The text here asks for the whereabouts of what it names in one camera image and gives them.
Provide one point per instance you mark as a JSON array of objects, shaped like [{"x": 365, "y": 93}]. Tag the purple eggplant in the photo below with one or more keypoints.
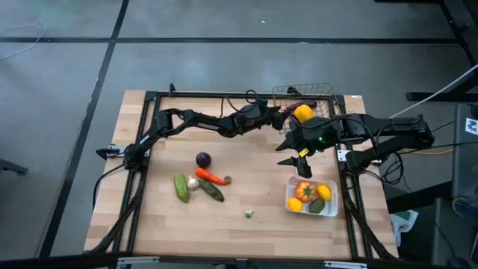
[{"x": 306, "y": 103}]

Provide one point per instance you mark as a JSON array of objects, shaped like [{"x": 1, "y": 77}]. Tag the dark green zucchini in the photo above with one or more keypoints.
[{"x": 211, "y": 191}]

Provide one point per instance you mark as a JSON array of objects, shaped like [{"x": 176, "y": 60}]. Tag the small green vegetable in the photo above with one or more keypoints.
[{"x": 249, "y": 213}]

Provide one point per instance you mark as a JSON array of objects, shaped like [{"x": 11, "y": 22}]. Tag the dark green avocado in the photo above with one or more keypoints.
[{"x": 316, "y": 206}]

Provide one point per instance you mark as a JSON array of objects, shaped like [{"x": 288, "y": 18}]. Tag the red chili pepper toy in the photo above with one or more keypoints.
[{"x": 209, "y": 175}]

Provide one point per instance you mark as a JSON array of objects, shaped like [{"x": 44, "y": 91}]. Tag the red toy tomato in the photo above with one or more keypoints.
[{"x": 228, "y": 179}]

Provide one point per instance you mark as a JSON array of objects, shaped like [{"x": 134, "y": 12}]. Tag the white green bag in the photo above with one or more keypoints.
[{"x": 405, "y": 224}]

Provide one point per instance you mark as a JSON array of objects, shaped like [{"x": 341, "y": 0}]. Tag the black mount bracket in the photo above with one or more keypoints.
[{"x": 108, "y": 152}]

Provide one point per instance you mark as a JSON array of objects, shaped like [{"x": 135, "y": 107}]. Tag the black metal frame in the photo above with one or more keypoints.
[{"x": 440, "y": 96}]

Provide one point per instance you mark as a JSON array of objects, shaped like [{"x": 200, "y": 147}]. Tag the yellow lemon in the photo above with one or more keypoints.
[
  {"x": 324, "y": 192},
  {"x": 295, "y": 204}
]

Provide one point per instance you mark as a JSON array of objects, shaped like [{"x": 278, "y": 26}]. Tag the white garlic bulb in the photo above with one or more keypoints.
[{"x": 192, "y": 183}]

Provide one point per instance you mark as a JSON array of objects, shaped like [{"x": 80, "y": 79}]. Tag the light green cucumber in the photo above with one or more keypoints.
[{"x": 181, "y": 188}]

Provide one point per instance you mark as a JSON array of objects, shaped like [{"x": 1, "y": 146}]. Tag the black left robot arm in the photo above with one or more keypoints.
[{"x": 228, "y": 127}]

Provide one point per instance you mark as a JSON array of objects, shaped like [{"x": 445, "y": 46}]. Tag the grey equipment cabinet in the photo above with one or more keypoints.
[{"x": 465, "y": 168}]

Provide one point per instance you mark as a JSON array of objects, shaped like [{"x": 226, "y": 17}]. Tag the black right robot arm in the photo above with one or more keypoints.
[{"x": 396, "y": 129}]

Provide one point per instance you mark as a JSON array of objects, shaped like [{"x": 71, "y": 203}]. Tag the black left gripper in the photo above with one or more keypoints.
[{"x": 257, "y": 117}]

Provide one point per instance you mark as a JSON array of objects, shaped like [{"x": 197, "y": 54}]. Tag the white plastic bin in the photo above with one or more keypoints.
[{"x": 332, "y": 211}]

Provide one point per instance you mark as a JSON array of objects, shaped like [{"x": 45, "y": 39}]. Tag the white frame bracket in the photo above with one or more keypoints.
[{"x": 343, "y": 155}]

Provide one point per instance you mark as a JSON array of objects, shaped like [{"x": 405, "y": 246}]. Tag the orange tomato with green stem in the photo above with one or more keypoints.
[{"x": 305, "y": 191}]

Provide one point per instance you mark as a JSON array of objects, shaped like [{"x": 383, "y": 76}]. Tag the black aluminium frame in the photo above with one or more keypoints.
[{"x": 209, "y": 94}]

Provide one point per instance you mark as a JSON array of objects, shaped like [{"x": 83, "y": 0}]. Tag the silver frame bracket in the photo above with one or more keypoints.
[
  {"x": 345, "y": 264},
  {"x": 138, "y": 260}
]

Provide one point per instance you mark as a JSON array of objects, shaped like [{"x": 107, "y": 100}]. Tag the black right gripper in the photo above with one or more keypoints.
[{"x": 317, "y": 134}]

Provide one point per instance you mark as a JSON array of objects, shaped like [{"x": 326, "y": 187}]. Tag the dark metal foot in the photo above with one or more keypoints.
[{"x": 13, "y": 167}]

